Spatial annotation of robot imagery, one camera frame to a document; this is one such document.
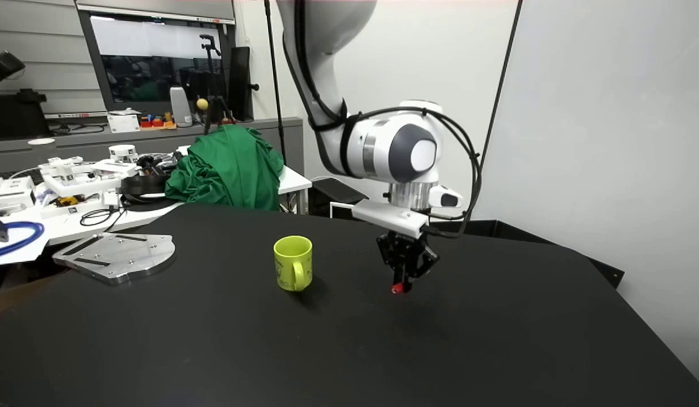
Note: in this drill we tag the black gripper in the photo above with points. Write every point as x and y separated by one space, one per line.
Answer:
406 256

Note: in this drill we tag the red-capped marker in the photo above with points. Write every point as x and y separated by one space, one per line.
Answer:
397 287

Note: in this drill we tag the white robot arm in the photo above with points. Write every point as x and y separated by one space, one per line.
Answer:
358 138

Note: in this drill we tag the yellow-green mug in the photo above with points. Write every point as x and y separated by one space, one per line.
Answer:
291 258

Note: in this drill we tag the green cloth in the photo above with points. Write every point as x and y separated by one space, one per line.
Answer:
231 165

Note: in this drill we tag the black round headset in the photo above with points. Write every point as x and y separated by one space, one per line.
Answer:
149 183

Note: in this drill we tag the silver metal mounting plate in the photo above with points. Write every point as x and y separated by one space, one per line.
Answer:
118 256

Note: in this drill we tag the black monitor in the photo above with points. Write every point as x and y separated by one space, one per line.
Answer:
139 56

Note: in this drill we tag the white plastic parts pile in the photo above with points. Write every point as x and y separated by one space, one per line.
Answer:
67 178

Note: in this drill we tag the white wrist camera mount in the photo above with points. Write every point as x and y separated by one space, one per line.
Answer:
407 206

